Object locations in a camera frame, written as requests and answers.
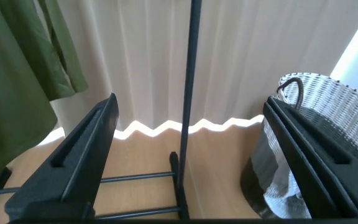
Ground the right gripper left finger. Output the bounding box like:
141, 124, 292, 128
5, 92, 121, 219

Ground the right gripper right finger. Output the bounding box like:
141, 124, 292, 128
262, 95, 358, 219

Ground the green printed T-shirt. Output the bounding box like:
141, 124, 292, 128
0, 0, 89, 224

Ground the white laundry basket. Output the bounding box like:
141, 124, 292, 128
240, 72, 358, 219

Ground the black clothes rack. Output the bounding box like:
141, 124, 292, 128
0, 0, 203, 220

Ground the beige curtain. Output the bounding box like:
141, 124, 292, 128
32, 0, 358, 131

